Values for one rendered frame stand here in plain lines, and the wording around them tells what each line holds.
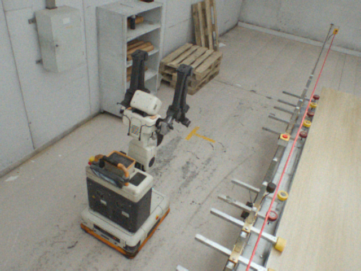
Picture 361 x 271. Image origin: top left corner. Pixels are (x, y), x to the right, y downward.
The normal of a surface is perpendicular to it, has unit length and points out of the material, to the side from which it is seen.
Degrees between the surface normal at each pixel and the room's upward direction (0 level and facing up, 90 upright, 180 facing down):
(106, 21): 90
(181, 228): 0
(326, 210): 0
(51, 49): 90
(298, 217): 0
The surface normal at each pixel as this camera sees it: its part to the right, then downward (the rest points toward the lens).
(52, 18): 0.88, 0.36
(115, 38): -0.47, 0.47
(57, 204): 0.11, -0.81
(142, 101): -0.28, -0.20
